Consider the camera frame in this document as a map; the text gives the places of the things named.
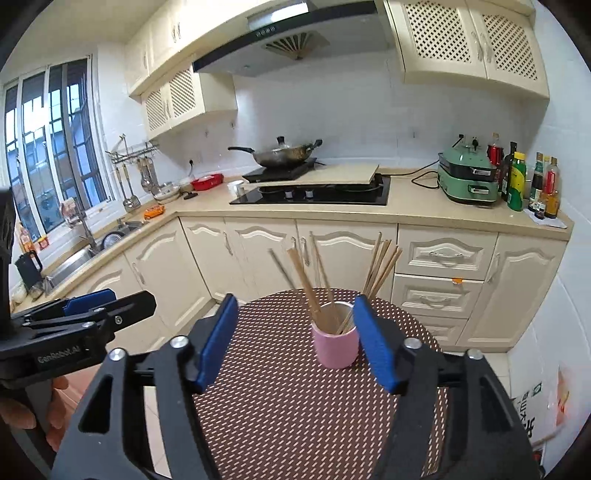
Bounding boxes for metal utensil rail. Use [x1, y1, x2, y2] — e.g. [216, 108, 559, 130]
[108, 134, 160, 163]

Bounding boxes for glass wok lid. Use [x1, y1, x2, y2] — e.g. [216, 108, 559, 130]
[256, 136, 315, 158]

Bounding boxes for dark sauce bottle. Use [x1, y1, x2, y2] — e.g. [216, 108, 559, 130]
[529, 152, 545, 213]

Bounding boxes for white printed carton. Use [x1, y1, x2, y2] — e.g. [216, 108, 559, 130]
[523, 364, 579, 447]

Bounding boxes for white paper sheet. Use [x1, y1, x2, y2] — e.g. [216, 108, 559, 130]
[524, 210, 569, 230]

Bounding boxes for green electric grill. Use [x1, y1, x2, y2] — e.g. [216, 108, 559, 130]
[437, 143, 502, 204]

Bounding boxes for black power cable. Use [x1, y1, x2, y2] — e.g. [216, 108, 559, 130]
[411, 157, 444, 190]

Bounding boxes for large cream lattice wall cabinet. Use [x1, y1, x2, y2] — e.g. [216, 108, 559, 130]
[383, 0, 552, 100]

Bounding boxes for cream tall wall cabinets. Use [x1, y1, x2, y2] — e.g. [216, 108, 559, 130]
[124, 0, 278, 97]

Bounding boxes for wooden cutting board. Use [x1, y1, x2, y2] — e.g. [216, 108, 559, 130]
[256, 165, 382, 188]

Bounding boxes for pink cup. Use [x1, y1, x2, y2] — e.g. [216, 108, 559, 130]
[311, 301, 360, 369]

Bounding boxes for round dotted brown table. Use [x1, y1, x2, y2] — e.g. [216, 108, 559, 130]
[191, 288, 451, 480]

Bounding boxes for steel sink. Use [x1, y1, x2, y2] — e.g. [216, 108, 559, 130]
[44, 222, 144, 290]

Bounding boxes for red plastic container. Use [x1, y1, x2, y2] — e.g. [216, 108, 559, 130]
[191, 173, 225, 192]

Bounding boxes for dark oil bottle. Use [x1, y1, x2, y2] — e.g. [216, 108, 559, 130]
[501, 142, 518, 202]

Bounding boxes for black kettle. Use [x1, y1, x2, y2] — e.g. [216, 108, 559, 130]
[15, 251, 44, 287]

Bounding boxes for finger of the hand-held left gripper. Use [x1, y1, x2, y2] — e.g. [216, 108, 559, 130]
[21, 289, 117, 325]
[28, 292, 157, 345]

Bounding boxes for range hood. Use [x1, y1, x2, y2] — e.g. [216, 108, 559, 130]
[191, 0, 399, 77]

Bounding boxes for black induction cooker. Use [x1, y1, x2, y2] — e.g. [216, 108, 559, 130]
[242, 158, 319, 184]

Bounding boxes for hanging metal ladle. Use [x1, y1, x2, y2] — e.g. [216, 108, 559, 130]
[139, 157, 156, 193]

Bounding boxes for person's left hand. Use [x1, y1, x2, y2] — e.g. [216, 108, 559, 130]
[0, 375, 71, 455]

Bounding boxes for stack of bowls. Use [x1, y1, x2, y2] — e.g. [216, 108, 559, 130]
[154, 183, 182, 204]

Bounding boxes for steel faucet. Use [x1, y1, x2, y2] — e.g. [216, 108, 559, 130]
[76, 203, 100, 253]

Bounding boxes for kitchen window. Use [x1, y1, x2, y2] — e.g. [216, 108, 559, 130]
[0, 58, 117, 241]

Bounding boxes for red label sauce bottle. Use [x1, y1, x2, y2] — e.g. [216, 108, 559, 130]
[544, 157, 561, 219]

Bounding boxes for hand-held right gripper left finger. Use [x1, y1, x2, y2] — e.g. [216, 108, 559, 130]
[51, 293, 241, 480]

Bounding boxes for black glass gas hob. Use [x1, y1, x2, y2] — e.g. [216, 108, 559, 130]
[229, 174, 392, 206]

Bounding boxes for bunch of wooden chopsticks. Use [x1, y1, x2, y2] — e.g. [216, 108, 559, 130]
[269, 232, 403, 334]

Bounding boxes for cream base cabinets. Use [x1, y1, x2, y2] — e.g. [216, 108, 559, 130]
[11, 215, 568, 352]

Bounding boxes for hanging ladles and utensils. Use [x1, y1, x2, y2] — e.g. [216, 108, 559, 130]
[117, 166, 141, 212]

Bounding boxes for beige kitchen countertop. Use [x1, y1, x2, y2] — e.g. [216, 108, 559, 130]
[11, 175, 575, 296]

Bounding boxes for steel wok with black handle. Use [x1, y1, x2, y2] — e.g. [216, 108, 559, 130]
[228, 136, 324, 169]

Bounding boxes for red label soda bottle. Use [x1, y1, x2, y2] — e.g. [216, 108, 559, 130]
[487, 133, 505, 168]

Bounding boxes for yellow cap green bottle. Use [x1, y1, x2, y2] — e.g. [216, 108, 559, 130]
[507, 152, 527, 212]

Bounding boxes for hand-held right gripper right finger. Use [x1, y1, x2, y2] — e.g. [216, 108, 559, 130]
[352, 294, 542, 480]

